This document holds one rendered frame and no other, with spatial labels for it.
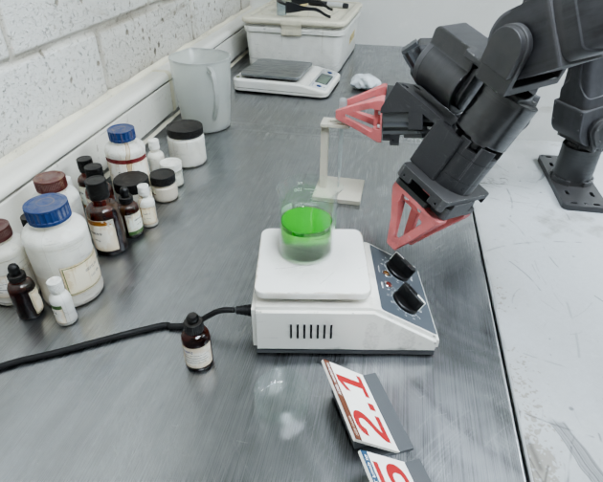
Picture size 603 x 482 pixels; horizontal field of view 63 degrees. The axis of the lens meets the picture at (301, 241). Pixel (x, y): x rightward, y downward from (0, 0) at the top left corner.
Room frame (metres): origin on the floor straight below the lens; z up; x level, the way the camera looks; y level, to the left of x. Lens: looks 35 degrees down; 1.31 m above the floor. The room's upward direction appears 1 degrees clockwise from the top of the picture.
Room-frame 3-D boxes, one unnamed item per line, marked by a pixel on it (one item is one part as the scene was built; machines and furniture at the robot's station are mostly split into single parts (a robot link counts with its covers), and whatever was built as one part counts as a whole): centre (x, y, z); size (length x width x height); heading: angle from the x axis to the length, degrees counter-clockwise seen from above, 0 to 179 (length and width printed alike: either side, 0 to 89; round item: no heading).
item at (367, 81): (1.32, -0.17, 0.92); 0.08 x 0.08 x 0.04; 75
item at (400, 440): (0.29, -0.06, 0.92); 0.09 x 0.06 x 0.04; 16
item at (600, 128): (0.77, -0.47, 1.00); 0.09 x 0.06 x 0.06; 17
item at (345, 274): (0.43, -0.01, 0.98); 0.12 x 0.12 x 0.01; 0
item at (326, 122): (0.74, -0.06, 0.96); 0.08 x 0.08 x 0.13; 79
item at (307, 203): (0.45, -0.01, 1.03); 0.07 x 0.06 x 0.08; 91
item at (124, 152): (0.74, 0.29, 0.96); 0.06 x 0.06 x 0.11
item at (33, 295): (0.43, 0.32, 0.94); 0.03 x 0.03 x 0.07
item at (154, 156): (0.79, 0.26, 0.94); 0.03 x 0.03 x 0.07
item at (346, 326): (0.43, -0.04, 0.94); 0.22 x 0.13 x 0.08; 90
